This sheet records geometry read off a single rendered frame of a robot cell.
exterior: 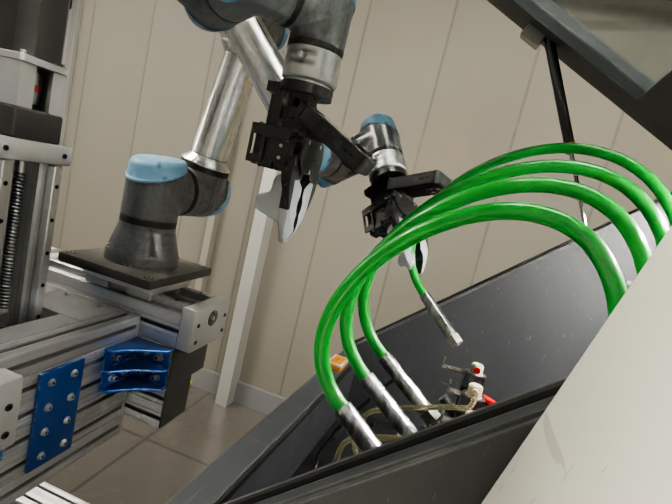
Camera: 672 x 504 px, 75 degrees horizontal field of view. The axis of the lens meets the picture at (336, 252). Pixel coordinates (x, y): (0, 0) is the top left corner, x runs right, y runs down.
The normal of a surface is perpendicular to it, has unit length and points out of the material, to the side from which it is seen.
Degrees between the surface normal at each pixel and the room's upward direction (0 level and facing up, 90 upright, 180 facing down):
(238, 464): 0
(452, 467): 90
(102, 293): 90
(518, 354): 90
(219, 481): 0
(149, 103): 90
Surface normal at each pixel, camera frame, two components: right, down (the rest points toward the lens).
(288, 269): -0.26, 0.08
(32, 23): 0.48, 0.24
